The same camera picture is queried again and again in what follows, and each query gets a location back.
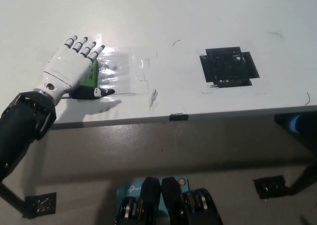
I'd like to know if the teal router box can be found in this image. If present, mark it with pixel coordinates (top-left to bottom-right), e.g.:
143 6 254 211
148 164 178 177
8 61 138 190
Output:
116 176 190 214

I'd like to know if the black table foot plate left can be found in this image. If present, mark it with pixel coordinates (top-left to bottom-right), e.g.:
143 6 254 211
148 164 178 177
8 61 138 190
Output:
24 192 57 220

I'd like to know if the small black tape piece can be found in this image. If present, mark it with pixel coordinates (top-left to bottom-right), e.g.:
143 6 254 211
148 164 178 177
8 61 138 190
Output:
169 113 189 122

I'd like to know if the green whiteboard eraser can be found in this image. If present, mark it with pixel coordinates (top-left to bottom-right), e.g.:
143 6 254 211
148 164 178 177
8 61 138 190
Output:
78 58 100 88

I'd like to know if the black table leg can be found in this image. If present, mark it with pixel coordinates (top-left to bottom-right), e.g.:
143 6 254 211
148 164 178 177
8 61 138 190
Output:
288 160 317 195
0 182 27 212

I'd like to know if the black tape square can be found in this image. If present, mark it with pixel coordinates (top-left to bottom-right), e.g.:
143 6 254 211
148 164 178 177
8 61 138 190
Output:
199 46 260 88

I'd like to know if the black object with blue patch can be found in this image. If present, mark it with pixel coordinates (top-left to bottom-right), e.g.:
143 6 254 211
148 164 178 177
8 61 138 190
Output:
274 113 317 138

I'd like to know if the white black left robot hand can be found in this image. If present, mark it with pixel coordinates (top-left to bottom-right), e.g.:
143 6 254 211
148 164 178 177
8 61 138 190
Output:
34 35 116 104

